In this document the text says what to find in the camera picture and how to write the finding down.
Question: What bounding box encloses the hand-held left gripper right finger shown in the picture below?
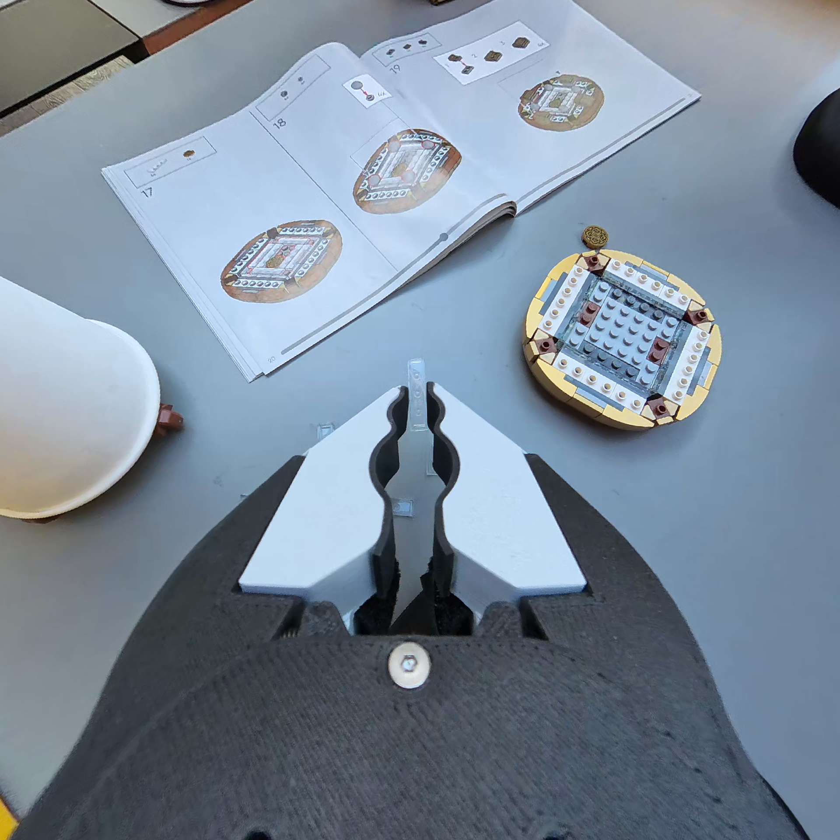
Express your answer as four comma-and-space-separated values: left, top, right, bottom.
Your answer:
425, 382, 588, 623

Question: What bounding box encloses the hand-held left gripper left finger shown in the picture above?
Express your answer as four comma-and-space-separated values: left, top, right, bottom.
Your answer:
238, 386, 409, 636

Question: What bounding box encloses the round gold lego base model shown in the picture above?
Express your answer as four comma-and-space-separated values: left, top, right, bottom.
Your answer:
523, 248, 723, 431

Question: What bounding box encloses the lego instruction booklet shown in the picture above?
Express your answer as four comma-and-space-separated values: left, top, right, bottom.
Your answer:
100, 0, 702, 383

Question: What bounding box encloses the white paper cup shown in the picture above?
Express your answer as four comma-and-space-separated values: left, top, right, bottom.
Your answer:
0, 276, 162, 522

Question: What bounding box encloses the black wrist rest pad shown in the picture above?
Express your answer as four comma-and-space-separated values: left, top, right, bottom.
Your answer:
793, 88, 840, 211

